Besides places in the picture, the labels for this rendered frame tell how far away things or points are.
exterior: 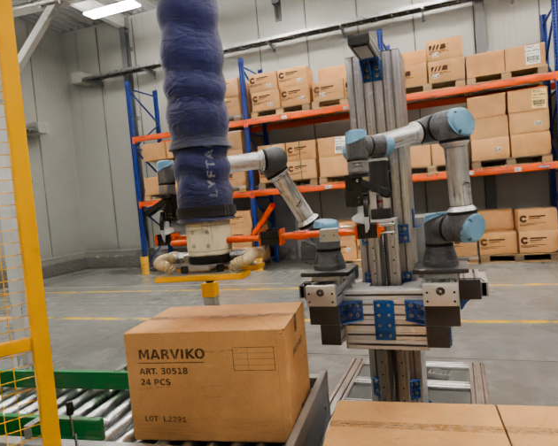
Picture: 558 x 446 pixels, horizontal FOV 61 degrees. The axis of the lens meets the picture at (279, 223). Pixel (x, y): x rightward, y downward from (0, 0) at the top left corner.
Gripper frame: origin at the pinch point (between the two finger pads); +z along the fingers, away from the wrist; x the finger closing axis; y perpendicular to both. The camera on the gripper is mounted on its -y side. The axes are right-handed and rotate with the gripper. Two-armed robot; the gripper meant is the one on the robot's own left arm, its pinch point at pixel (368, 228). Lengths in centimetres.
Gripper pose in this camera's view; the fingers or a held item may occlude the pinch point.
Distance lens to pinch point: 172.9
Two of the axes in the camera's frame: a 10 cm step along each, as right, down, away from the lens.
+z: 0.9, 9.9, 0.5
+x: -2.3, 0.7, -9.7
